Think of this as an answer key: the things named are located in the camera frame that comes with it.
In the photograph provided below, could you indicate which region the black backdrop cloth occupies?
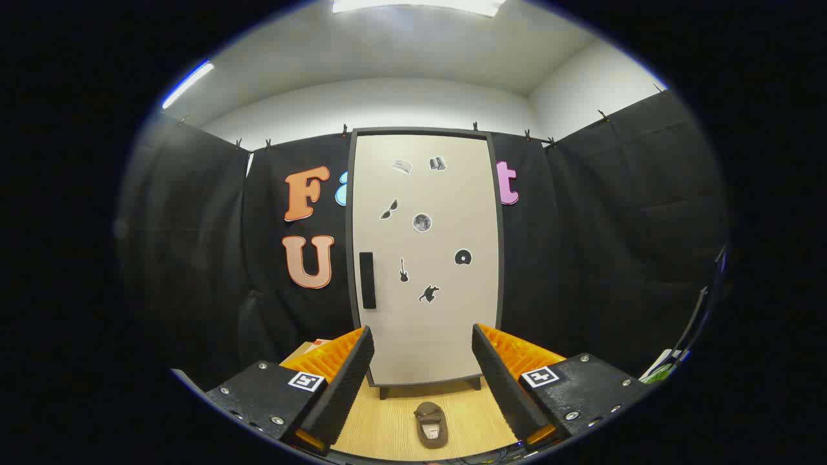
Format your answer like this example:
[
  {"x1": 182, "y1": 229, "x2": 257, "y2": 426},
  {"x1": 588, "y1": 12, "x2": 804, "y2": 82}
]
[{"x1": 120, "y1": 90, "x2": 728, "y2": 388}]

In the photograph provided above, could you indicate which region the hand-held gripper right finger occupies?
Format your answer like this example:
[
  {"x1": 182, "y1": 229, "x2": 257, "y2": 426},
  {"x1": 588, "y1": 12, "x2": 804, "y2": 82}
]
[{"x1": 472, "y1": 323, "x2": 653, "y2": 453}]

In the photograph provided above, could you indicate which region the dark grey shoe cabinet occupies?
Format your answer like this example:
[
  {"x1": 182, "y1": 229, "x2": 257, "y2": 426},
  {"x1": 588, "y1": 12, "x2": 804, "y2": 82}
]
[{"x1": 346, "y1": 127, "x2": 505, "y2": 400}]

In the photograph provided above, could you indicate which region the white and green object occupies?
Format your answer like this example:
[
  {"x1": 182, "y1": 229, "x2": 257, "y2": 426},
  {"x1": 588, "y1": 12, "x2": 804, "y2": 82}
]
[{"x1": 640, "y1": 349, "x2": 691, "y2": 385}]

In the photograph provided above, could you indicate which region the ceiling panel light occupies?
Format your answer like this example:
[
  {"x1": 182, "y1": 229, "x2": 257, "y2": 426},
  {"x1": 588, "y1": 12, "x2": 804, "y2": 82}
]
[{"x1": 333, "y1": 0, "x2": 505, "y2": 17}]

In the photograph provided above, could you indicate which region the row of black clips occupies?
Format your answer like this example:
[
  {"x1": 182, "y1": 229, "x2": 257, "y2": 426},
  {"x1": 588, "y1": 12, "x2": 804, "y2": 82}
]
[{"x1": 178, "y1": 83, "x2": 666, "y2": 150}]

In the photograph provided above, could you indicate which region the beige shoe cabinet door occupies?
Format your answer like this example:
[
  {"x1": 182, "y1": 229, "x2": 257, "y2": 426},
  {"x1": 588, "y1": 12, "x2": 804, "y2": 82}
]
[{"x1": 352, "y1": 134, "x2": 501, "y2": 386}]

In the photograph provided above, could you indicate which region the ceiling strip light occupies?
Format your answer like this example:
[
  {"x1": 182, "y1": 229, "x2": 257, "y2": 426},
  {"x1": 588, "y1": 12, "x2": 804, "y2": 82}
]
[{"x1": 162, "y1": 61, "x2": 215, "y2": 109}]

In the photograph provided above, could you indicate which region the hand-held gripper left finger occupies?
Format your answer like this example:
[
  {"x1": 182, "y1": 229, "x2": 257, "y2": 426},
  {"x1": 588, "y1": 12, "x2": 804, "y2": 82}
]
[{"x1": 204, "y1": 325, "x2": 375, "y2": 456}]

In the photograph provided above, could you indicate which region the brown fluffy shoe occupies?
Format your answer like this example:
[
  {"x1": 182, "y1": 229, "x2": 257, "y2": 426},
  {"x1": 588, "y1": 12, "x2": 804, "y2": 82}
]
[{"x1": 414, "y1": 401, "x2": 449, "y2": 449}]

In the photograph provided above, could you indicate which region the black metal stand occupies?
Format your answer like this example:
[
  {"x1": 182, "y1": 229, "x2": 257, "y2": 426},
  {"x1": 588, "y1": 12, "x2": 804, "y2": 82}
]
[{"x1": 672, "y1": 244, "x2": 729, "y2": 362}]

